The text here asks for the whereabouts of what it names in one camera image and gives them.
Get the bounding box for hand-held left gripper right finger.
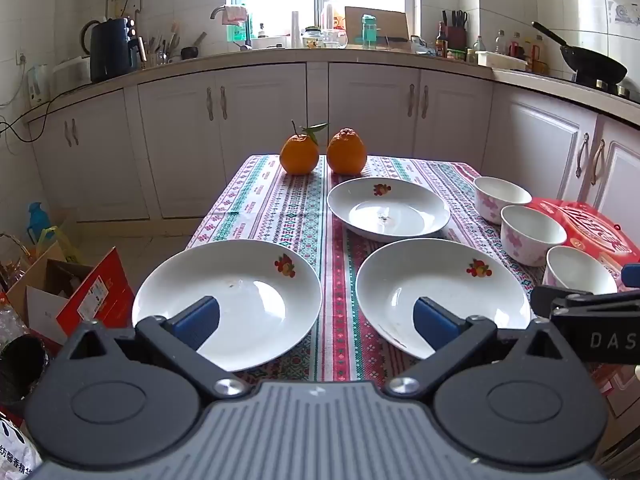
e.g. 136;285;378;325
382;296;581;401

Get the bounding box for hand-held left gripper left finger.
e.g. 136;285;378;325
57;296;248;401

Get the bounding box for white bowl with pink flowers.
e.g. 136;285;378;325
542;246;619;296
473;176;533;226
500;205;568;267

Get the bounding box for white plate with fruit print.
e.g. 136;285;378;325
355;239;532;361
327;177;451;242
131;239;322;372

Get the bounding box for red gift box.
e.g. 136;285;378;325
527;197;640;411

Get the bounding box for red cardboard box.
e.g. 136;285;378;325
56;246;136;341

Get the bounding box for patterned tablecloth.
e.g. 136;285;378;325
186;154;551;386

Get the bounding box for yellow-green bag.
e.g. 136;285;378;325
40;226;77;262

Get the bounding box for black bin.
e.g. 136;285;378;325
0;335;49;406

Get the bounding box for gas stove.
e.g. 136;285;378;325
570;74;640;102

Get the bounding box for blue bottle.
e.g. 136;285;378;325
27;202;49;246

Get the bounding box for bumpy orange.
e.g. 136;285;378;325
326;127;367;175

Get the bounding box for orange with leaf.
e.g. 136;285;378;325
279;120;329;176

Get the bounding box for white kitchen cabinets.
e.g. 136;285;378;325
25;52;640;231

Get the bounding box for black wok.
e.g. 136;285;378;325
531;21;628;86

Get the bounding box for white printed sack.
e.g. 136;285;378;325
0;410;42;480

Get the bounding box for white tray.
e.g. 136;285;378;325
475;50;528;72

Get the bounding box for small black pot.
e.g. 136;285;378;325
181;32;207;60

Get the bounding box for utensil holder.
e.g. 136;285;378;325
139;22;181;68

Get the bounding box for white rice cooker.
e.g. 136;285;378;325
52;57;91;93

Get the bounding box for knife block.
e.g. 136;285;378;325
441;10;468;48

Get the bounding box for dark blue air fryer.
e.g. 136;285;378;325
90;17;138;83

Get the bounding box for white electric kettle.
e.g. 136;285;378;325
27;65;51;107

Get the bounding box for metal faucet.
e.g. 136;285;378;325
210;5;253;51

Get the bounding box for cooking oil bottle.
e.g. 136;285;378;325
320;0;346;31

